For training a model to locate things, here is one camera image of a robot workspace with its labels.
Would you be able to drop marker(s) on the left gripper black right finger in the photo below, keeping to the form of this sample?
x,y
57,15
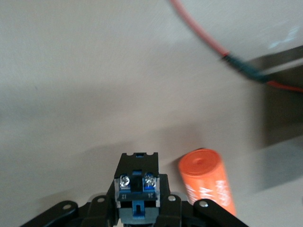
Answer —
x,y
180,212

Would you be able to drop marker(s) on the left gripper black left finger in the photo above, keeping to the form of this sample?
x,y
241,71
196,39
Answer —
x,y
94,212

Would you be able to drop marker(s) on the orange cylinder battery cell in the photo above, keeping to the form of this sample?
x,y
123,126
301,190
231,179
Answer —
x,y
206,175

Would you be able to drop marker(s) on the yellow push button switch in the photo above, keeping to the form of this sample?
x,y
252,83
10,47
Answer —
x,y
137,189

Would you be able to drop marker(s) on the green conveyor belt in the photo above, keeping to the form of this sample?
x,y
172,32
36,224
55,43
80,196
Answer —
x,y
284,113

